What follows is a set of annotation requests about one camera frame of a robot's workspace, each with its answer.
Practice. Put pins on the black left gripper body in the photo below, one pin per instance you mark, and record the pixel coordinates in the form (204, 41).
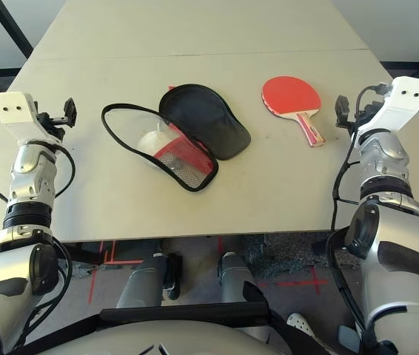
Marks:
(52, 124)

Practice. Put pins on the grey speckled floor mat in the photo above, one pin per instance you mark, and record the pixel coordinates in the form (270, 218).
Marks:
(287, 255)

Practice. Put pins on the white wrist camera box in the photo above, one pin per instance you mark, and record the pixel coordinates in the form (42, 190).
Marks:
(17, 111)
(403, 101)

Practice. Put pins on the red ping-pong paddle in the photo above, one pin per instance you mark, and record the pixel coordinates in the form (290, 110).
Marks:
(291, 94)

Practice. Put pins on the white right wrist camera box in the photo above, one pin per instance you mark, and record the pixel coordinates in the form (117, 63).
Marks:
(403, 101)

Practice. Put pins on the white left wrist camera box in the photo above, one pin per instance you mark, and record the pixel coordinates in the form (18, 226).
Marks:
(17, 111)

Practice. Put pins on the black and red paddle case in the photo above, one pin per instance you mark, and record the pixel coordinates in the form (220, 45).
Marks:
(209, 118)

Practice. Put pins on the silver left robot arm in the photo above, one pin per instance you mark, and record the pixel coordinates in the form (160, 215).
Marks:
(28, 185)

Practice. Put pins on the grey robot left leg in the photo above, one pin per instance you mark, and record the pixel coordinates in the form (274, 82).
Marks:
(143, 281)

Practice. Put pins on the white perforated shoe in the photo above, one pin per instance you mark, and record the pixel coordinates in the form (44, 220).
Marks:
(304, 325)

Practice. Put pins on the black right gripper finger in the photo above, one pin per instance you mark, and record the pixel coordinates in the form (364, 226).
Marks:
(342, 111)

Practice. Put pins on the grey robot torso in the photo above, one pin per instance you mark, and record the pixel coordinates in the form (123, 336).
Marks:
(165, 338)

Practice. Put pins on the grey robot right leg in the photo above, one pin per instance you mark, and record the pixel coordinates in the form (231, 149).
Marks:
(235, 281)

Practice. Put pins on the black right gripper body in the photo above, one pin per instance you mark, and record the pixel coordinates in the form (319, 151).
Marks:
(365, 112)

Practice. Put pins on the grey robot leg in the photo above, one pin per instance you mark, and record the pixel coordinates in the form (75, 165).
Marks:
(235, 281)
(143, 281)

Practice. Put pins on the red floor tape lines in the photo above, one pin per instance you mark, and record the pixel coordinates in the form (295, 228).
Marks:
(93, 273)

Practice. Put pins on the black metal table frame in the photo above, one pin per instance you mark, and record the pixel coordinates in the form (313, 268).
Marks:
(13, 27)

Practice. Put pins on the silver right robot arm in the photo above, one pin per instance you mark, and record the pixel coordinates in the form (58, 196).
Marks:
(387, 236)

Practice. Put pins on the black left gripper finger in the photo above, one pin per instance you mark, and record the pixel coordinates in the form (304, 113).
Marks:
(70, 112)

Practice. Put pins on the grey foot pedal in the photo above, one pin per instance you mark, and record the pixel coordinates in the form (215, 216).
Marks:
(348, 335)

